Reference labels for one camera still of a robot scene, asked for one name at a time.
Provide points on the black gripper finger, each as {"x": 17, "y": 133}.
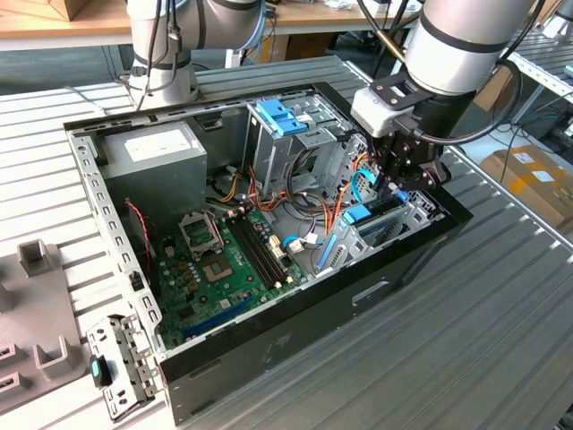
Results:
{"x": 430, "y": 177}
{"x": 389, "y": 157}

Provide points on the hard disk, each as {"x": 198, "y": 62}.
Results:
{"x": 358, "y": 214}

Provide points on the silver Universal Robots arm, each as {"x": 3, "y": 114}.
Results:
{"x": 456, "y": 54}

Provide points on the grey metal disk bay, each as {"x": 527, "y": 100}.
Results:
{"x": 353, "y": 251}

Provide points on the large flat cardboard sheet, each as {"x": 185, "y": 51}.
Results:
{"x": 492, "y": 96}

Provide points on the grey metal drive cage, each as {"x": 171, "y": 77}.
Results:
{"x": 313, "y": 148}

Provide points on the cardboard box with labels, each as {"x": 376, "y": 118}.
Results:
{"x": 537, "y": 197}

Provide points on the blue drive carrier tab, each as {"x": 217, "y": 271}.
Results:
{"x": 277, "y": 114}

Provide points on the small brown cardboard box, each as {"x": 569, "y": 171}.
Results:
{"x": 309, "y": 45}

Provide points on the black RAM slot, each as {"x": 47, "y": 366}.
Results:
{"x": 265, "y": 251}
{"x": 252, "y": 255}

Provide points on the black open PC case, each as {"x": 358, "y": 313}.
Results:
{"x": 313, "y": 331}

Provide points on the CPU socket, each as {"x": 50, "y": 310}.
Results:
{"x": 217, "y": 271}

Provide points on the green motherboard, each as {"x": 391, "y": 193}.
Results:
{"x": 215, "y": 304}

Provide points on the grey power supply unit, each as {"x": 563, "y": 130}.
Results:
{"x": 152, "y": 179}

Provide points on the blue expansion slot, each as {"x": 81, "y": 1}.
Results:
{"x": 215, "y": 320}

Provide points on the light brown cardboard box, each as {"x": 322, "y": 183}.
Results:
{"x": 67, "y": 9}

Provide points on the black teal latch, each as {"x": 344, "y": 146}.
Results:
{"x": 95, "y": 369}

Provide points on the wooden top desk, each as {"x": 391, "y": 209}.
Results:
{"x": 45, "y": 27}

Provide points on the grey parts rack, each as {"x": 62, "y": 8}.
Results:
{"x": 31, "y": 313}

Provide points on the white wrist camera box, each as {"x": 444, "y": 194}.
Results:
{"x": 376, "y": 114}

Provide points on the aluminium frame slat table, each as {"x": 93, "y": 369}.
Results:
{"x": 555, "y": 67}

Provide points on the small black case switch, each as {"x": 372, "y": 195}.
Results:
{"x": 134, "y": 281}

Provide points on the metal slot retainer bracket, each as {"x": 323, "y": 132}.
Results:
{"x": 134, "y": 358}

